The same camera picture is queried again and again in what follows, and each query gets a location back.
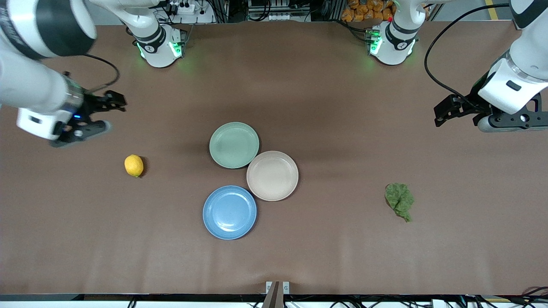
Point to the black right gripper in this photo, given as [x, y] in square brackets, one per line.
[91, 104]

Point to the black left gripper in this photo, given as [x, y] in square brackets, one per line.
[474, 99]

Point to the yellow lemon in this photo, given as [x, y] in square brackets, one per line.
[134, 165]

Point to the green lettuce leaf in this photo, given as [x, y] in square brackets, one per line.
[400, 199]

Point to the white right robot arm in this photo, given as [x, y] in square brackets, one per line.
[25, 85]

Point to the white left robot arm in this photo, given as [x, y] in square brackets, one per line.
[531, 47]

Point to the pale green plate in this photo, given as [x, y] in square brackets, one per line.
[234, 144]

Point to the white power strip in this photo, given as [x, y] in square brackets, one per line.
[182, 6]

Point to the bag of oranges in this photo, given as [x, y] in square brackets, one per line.
[368, 10]

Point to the blue plate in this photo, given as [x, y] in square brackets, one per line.
[230, 212]

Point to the beige plate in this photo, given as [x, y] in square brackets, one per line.
[272, 176]

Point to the brown table cover mat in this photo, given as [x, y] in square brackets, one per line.
[342, 256]

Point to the background electronics shelf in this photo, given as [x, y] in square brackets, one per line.
[278, 10]

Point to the silver metal bracket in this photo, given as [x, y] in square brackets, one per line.
[269, 287]

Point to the brown camera support pole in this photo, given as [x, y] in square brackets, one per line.
[274, 297]

